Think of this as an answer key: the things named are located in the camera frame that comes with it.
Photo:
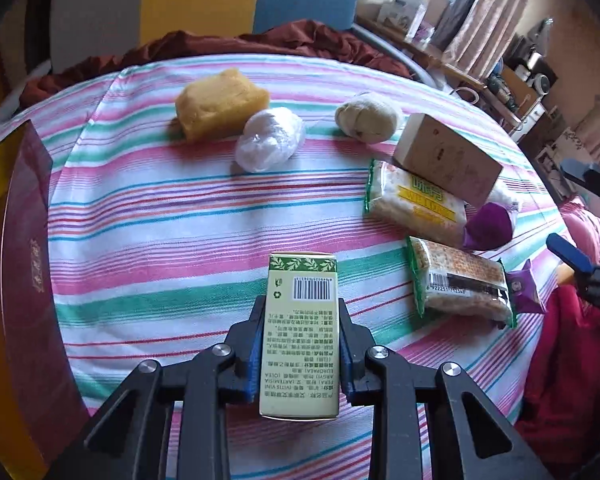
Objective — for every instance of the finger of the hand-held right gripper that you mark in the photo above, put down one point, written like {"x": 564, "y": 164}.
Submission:
{"x": 587, "y": 176}
{"x": 569, "y": 254}

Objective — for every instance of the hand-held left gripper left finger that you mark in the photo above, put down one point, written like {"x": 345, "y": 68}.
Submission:
{"x": 256, "y": 360}

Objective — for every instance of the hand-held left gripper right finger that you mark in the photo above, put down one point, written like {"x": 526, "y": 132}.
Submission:
{"x": 346, "y": 360}

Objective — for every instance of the cream carton with green top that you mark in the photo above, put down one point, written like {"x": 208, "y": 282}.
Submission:
{"x": 300, "y": 340}

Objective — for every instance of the purple ball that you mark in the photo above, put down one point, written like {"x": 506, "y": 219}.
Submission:
{"x": 487, "y": 230}

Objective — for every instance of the rice cracker packet clear wrapper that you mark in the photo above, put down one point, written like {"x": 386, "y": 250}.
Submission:
{"x": 460, "y": 280}

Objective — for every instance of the white plastic-wrapped ball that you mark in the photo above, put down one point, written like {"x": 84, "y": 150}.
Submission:
{"x": 269, "y": 140}

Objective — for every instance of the maroon gift box gold interior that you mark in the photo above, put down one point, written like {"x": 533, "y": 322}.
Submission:
{"x": 27, "y": 270}

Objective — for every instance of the purple snack packet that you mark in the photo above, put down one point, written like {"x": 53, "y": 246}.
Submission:
{"x": 525, "y": 290}

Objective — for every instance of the white round speaker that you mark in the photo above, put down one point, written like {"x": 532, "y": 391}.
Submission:
{"x": 541, "y": 84}

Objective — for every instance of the red garment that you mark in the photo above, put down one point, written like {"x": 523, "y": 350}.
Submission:
{"x": 570, "y": 360}

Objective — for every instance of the beige cardboard box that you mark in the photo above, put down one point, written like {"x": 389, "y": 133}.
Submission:
{"x": 445, "y": 157}

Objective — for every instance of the rice cracker packet yellow label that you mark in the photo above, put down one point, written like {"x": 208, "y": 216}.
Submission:
{"x": 415, "y": 202}

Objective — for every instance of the pink patterned curtain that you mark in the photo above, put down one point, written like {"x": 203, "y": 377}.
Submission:
{"x": 495, "y": 15}

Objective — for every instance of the wooden desk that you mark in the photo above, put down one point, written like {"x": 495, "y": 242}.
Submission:
{"x": 430, "y": 55}

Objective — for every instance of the beige plush toy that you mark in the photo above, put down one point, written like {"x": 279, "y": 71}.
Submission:
{"x": 366, "y": 119}

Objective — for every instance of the white box on desk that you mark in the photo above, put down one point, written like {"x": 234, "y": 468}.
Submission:
{"x": 402, "y": 12}

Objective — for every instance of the maroon blanket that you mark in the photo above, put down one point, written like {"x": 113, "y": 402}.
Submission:
{"x": 300, "y": 40}

